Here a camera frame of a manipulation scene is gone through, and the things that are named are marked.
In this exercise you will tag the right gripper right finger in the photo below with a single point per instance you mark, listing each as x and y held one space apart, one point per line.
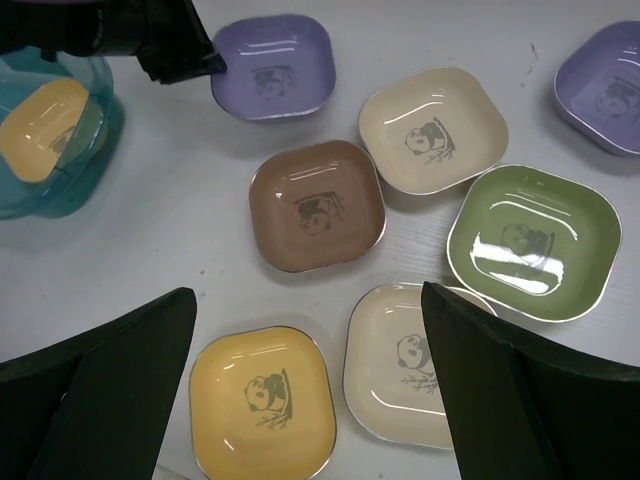
520 406

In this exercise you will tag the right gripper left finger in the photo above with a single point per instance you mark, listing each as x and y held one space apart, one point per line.
97 405

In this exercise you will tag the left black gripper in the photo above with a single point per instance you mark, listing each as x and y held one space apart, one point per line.
167 36

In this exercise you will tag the purple plate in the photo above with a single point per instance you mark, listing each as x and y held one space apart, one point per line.
278 66
597 88

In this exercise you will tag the beige plate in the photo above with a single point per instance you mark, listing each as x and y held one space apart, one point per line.
389 379

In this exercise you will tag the yellow plate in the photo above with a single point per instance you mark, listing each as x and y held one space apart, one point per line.
57 126
261 406

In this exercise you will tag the green plate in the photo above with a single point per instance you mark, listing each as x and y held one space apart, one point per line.
534 242

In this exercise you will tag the yellow plate front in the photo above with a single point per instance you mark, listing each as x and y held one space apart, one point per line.
261 406

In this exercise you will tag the brown plate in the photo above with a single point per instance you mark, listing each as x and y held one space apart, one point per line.
316 206

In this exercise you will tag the cream plate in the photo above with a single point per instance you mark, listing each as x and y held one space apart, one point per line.
432 130

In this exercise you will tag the teal transparent plastic bin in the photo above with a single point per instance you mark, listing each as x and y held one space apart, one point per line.
22 73

